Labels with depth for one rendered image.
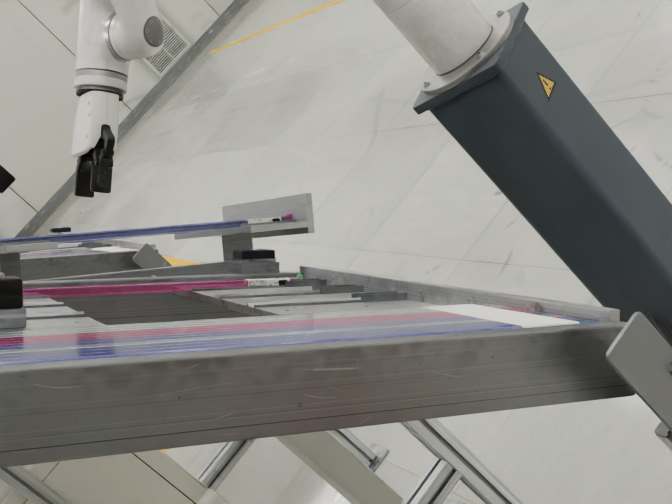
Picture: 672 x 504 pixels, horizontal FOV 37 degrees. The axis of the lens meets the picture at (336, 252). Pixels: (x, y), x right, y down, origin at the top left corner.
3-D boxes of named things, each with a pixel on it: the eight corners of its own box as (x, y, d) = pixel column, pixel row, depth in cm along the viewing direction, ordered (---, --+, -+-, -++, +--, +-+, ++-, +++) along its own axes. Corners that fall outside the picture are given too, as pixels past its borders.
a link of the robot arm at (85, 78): (68, 76, 165) (66, 94, 165) (82, 66, 157) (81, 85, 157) (117, 84, 169) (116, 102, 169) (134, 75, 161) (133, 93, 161)
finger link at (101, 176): (92, 149, 157) (89, 191, 157) (98, 146, 155) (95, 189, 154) (112, 151, 159) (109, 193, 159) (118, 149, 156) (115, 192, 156)
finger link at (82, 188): (73, 157, 168) (69, 197, 167) (78, 154, 165) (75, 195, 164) (92, 159, 169) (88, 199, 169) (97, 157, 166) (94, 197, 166)
